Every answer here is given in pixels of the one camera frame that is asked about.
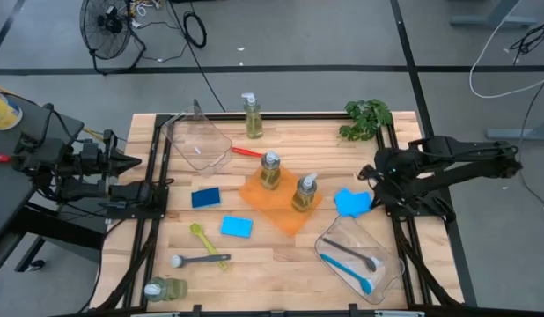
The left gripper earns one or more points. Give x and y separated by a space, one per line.
96 158

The grey desk foot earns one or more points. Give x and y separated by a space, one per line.
518 133

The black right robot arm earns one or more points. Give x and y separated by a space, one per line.
474 169

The grey desk leg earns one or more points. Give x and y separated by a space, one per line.
492 20

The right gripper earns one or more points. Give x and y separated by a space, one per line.
393 176

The blue dish brush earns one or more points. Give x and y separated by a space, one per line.
342 268

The grey dish brush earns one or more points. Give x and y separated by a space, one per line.
201 260
347 251

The black floor fan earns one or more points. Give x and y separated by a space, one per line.
105 26

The clear plastic bin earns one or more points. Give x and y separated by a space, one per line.
386 282
197 141

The green dish brush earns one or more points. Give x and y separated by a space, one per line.
196 230

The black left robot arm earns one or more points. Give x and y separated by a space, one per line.
127 193

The red dish brush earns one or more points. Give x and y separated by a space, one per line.
245 152

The yellow-green pump soap bottle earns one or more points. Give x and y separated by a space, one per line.
253 123
171 289
303 196
270 174

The green potted plant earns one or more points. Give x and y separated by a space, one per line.
366 119

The black aluminium rig frame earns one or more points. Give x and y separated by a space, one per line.
298 116

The dark grey side table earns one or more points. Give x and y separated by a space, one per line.
8 189

